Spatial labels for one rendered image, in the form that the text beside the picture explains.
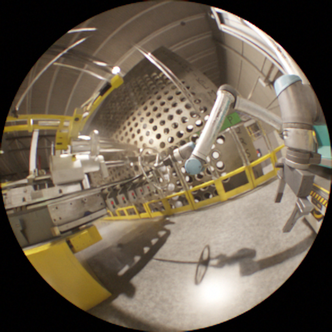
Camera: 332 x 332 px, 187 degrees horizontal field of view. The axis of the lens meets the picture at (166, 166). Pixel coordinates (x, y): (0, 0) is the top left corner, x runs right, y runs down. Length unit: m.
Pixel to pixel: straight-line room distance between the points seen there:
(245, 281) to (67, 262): 1.09
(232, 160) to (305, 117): 2.29
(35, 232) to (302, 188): 1.57
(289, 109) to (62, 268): 1.21
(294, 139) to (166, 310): 0.92
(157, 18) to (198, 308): 9.98
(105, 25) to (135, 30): 2.02
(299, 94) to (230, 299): 0.83
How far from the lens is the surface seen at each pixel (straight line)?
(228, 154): 2.45
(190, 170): 0.55
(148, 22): 9.08
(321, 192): 0.79
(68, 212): 1.23
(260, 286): 0.78
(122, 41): 8.81
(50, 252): 0.92
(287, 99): 0.29
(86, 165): 1.50
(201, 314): 0.77
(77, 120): 1.30
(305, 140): 0.28
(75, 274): 0.97
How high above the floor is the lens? 0.75
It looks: 6 degrees up
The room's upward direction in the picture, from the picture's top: 24 degrees counter-clockwise
